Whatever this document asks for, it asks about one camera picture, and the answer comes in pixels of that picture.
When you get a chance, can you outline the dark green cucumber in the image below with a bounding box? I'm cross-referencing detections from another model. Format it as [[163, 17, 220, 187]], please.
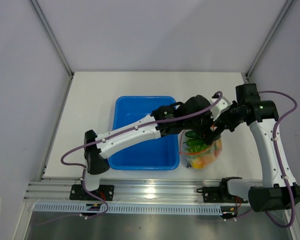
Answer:
[[184, 130, 200, 139]]

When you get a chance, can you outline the green grape bunch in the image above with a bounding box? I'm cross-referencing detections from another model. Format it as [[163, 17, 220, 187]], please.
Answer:
[[185, 145, 208, 155]]

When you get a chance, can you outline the clear zip top bag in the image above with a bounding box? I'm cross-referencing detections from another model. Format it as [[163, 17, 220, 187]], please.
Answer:
[[179, 130, 223, 170]]

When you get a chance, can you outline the green chili pepper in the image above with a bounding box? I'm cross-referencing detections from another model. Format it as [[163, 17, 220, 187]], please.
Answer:
[[185, 139, 207, 148]]

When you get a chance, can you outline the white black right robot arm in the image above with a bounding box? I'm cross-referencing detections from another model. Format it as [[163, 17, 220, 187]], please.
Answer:
[[214, 83, 300, 212]]

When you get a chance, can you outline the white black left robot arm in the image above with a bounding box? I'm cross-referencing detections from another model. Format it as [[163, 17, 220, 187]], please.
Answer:
[[80, 95, 220, 200]]

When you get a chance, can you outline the blue plastic tray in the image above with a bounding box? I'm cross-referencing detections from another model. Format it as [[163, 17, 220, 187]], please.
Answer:
[[108, 96, 180, 171]]

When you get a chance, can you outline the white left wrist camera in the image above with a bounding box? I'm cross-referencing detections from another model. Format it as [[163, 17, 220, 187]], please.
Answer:
[[210, 97, 231, 121]]

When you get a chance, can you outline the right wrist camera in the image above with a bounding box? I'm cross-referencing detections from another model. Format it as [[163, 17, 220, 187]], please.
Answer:
[[235, 83, 261, 106]]

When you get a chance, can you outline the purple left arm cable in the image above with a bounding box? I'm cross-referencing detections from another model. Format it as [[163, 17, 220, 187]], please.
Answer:
[[60, 90, 223, 221]]

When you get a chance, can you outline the aluminium mounting rail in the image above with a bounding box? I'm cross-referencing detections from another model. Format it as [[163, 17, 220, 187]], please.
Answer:
[[23, 179, 220, 204]]

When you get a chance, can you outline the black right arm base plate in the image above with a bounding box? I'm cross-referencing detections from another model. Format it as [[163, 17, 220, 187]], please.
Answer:
[[196, 186, 233, 203]]

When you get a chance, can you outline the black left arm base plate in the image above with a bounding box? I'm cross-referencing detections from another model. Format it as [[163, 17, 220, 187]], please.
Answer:
[[69, 184, 115, 201]]

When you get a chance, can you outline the white slotted cable duct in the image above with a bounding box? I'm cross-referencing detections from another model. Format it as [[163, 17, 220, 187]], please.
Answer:
[[33, 202, 223, 216]]

